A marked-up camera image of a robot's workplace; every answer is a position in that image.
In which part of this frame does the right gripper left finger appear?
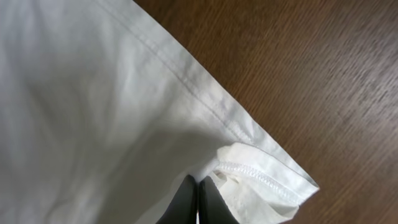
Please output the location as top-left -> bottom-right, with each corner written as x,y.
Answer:
156,175 -> 197,224

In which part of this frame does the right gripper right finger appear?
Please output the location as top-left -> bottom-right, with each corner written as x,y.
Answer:
198,177 -> 239,224

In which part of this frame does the white t-shirt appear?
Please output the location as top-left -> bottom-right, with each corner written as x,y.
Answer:
1,0 -> 319,223

